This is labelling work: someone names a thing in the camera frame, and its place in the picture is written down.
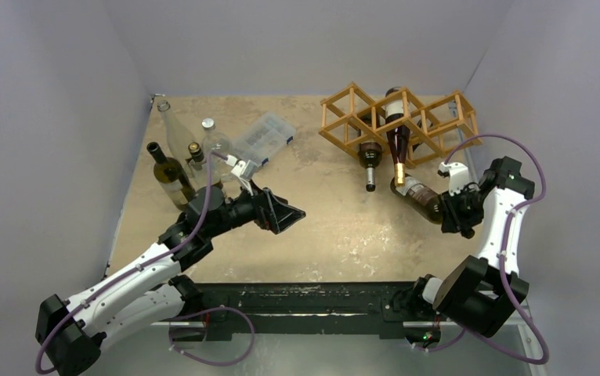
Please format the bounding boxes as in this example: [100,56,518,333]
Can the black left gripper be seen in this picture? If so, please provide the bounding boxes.
[205,179,304,239]

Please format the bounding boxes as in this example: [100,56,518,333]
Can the clear squat glass bottle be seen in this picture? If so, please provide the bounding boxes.
[201,117,235,183]

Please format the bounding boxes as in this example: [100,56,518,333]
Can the green bottle cream label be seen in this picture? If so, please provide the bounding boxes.
[146,142,196,211]

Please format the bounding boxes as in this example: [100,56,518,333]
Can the clear tall glass bottle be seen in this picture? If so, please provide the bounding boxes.
[157,99,197,167]

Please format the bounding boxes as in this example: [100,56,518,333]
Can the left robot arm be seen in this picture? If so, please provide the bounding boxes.
[34,186,306,375]

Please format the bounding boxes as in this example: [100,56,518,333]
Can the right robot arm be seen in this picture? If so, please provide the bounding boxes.
[391,157,535,338]

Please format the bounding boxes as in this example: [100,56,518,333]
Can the brown bottle gold neck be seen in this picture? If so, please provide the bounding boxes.
[385,96,410,188]

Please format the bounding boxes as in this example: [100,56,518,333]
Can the wooden wine rack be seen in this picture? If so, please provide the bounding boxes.
[318,82,479,168]

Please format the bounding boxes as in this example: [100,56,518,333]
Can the clear plastic organizer box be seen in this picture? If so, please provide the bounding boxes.
[233,111,297,168]

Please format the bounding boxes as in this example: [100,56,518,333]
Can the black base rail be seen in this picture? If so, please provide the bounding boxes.
[172,280,436,324]

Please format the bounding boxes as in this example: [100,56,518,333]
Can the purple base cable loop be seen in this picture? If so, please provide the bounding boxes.
[168,305,256,367]

